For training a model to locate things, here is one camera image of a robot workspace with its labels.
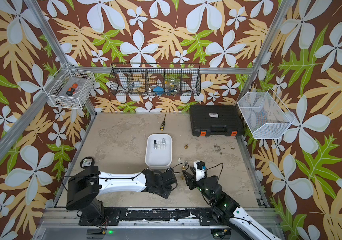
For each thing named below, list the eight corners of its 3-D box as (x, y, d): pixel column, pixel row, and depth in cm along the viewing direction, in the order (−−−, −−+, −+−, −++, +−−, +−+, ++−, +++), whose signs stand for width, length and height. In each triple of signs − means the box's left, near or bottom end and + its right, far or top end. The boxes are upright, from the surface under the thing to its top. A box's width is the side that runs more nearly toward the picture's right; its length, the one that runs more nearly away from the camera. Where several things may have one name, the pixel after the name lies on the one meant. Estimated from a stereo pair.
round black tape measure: (81, 169, 93) (79, 167, 91) (82, 159, 97) (80, 158, 95) (94, 165, 94) (92, 163, 92) (94, 156, 98) (93, 154, 96)
